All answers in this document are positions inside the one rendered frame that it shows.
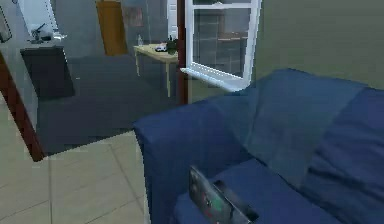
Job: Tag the white small object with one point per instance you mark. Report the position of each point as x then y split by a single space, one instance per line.
160 47

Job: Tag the clear bottle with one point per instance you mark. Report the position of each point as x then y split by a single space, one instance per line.
140 40

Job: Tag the black desk lamp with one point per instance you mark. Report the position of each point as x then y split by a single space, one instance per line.
38 33

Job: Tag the blue sofa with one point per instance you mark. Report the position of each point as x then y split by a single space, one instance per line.
266 140

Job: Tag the dark cabinet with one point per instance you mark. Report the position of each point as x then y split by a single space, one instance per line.
46 71

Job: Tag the dark house plant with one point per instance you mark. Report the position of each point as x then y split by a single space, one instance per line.
172 45

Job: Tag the pale wooden table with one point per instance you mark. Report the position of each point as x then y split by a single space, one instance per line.
156 55

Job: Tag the orange wooden door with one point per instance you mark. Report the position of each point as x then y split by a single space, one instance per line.
111 28

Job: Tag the reddish framed picture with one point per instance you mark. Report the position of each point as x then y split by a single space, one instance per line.
133 16

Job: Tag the white framed window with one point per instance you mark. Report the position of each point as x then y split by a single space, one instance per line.
221 40

